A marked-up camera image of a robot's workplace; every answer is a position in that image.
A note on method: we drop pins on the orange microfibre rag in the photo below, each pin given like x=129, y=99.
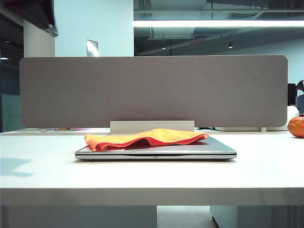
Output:
x=161, y=135

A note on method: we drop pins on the orange tangerine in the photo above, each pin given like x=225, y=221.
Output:
x=297, y=127

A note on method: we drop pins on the dark blue office chair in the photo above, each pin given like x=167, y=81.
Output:
x=300, y=99

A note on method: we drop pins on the silver Dell laptop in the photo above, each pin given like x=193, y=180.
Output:
x=190, y=149

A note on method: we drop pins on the pink paper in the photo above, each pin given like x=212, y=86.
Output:
x=82, y=129

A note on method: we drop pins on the black monitor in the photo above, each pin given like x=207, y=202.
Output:
x=292, y=95

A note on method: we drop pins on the silver wall plate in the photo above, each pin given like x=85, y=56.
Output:
x=92, y=48

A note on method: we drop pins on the grey fabric desk divider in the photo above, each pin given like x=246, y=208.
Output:
x=152, y=90

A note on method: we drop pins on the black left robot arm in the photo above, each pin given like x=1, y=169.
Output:
x=23, y=12

